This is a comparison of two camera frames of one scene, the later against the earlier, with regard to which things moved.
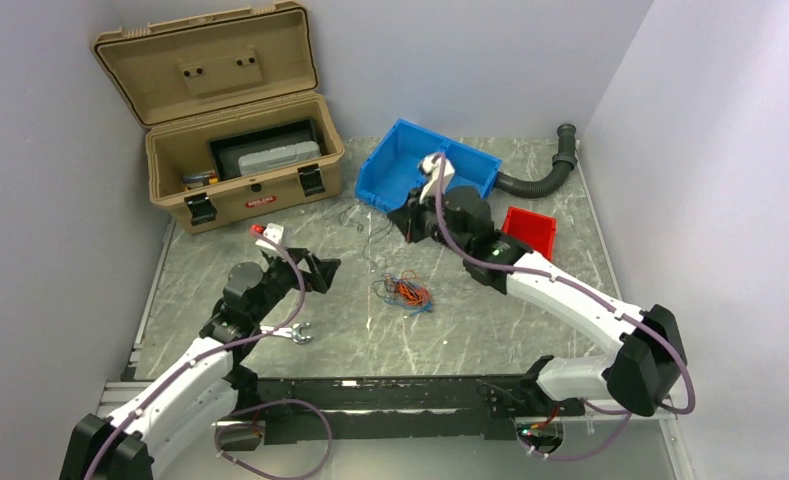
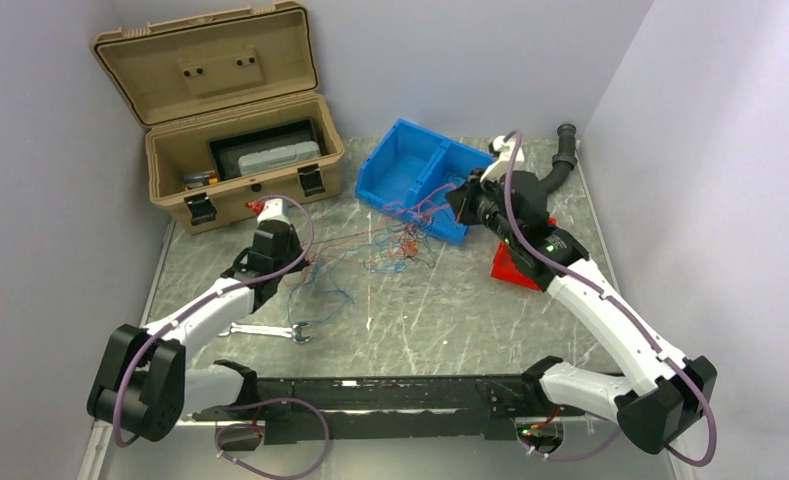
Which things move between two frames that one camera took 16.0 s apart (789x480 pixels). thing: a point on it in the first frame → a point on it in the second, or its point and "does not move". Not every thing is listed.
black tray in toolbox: x=226 y=150 does not move
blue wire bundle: x=408 y=292 → x=387 y=251
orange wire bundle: x=413 y=293 → x=399 y=237
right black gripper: x=408 y=218 → x=463 y=199
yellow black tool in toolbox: x=209 y=178 does not move
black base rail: x=289 y=409 does not move
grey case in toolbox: x=277 y=156 does not move
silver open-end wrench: x=293 y=333 does not move
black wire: x=368 y=239 → x=407 y=236
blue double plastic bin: x=390 y=173 does not move
